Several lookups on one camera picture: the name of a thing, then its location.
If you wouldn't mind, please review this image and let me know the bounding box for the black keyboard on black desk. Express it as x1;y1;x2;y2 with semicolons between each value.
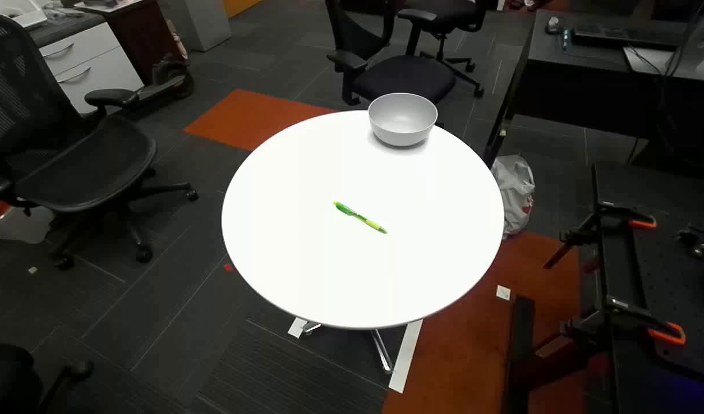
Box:
568;25;677;51

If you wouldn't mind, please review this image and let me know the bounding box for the white plastic bag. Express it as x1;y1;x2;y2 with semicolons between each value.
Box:
490;154;538;240

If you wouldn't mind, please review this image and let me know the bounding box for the green pen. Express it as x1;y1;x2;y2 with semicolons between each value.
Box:
331;200;388;236

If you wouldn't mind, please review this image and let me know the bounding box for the black mesh office chair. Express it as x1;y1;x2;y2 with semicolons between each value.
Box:
0;10;199;271

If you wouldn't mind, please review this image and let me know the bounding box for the black padded office chair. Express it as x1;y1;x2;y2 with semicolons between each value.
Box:
323;0;458;111

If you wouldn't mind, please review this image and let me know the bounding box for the white metal table base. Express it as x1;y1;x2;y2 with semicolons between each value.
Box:
285;315;427;398

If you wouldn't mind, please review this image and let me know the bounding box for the black clamp orange handle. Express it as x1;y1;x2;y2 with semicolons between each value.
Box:
557;296;688;351
542;200;659;271

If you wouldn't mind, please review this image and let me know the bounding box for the white plastic container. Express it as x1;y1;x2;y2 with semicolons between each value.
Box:
0;200;57;248

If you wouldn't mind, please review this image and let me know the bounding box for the black kick scooter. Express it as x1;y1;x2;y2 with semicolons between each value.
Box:
124;56;197;117

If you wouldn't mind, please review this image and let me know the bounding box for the white drawer cabinet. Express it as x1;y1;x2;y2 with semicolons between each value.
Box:
27;18;147;117

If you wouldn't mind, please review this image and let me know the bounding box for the grey cabinet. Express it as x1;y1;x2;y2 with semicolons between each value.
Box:
157;0;233;56

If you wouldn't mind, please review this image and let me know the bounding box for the white paper sheet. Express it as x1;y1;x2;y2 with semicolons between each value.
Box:
624;43;704;82

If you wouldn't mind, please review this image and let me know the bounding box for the black office desk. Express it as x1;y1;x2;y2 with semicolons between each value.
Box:
510;7;704;146

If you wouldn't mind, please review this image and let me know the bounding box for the black swivel office chair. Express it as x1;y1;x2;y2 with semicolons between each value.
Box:
395;0;487;98

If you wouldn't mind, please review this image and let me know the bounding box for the grey metal bowl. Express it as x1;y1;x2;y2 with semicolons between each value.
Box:
366;89;440;149

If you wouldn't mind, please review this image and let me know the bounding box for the black stand table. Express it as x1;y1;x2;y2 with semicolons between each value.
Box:
591;161;704;414

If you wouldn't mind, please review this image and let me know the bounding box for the black chair with armrest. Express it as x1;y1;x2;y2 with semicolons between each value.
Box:
0;343;96;414

